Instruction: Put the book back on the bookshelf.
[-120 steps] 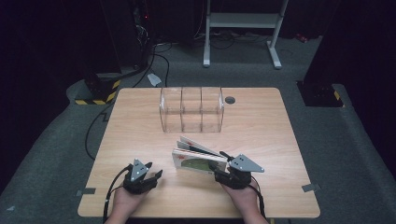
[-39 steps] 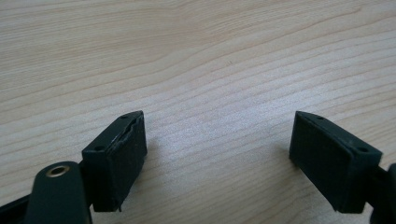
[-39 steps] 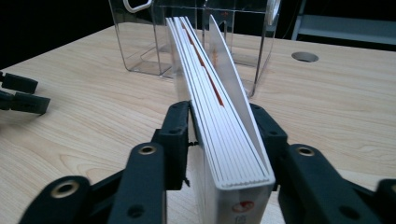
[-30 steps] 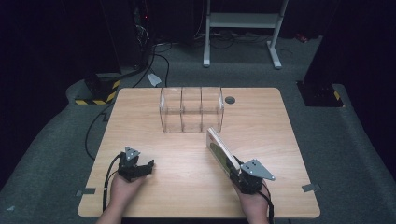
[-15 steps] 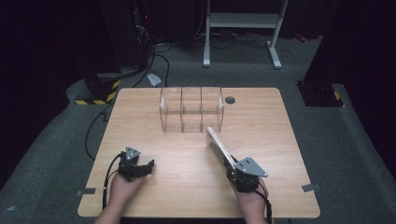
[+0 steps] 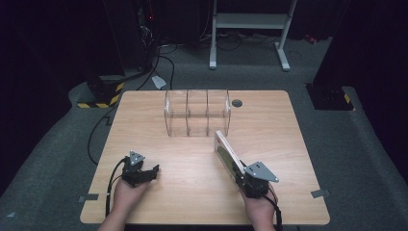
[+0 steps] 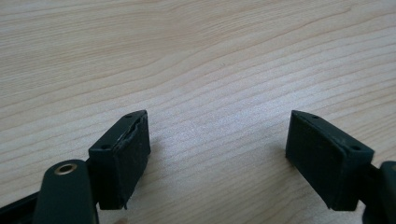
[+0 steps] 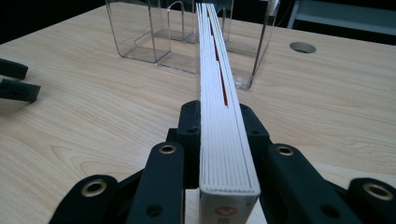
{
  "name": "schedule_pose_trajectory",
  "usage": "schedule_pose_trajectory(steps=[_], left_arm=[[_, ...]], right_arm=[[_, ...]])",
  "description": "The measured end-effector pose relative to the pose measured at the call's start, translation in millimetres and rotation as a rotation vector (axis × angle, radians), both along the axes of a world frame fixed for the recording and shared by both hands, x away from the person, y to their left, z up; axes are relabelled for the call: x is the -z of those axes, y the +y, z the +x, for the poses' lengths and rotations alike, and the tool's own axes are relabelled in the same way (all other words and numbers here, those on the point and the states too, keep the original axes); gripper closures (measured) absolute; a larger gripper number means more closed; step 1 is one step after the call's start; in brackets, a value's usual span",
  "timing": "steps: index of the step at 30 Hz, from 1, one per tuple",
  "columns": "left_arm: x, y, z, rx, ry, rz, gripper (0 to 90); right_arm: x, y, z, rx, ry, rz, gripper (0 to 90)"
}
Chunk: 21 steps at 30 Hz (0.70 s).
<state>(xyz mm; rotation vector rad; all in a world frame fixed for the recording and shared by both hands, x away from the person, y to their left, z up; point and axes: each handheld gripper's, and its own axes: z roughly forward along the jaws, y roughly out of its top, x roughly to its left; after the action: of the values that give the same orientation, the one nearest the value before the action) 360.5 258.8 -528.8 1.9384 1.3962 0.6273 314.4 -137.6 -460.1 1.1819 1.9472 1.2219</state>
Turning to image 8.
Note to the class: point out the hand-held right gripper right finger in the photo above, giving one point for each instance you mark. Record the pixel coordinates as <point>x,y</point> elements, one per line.
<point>253,130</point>

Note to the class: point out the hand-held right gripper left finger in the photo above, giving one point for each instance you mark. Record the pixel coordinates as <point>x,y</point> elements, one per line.
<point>190,140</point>

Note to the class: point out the white board book green leaf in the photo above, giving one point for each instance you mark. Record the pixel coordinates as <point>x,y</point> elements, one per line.
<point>224,140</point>

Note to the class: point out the clear acrylic divided organizer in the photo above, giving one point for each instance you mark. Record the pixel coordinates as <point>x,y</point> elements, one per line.
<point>140,46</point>

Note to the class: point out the round table grommet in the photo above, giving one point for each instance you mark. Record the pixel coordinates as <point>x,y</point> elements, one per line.
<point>302,47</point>

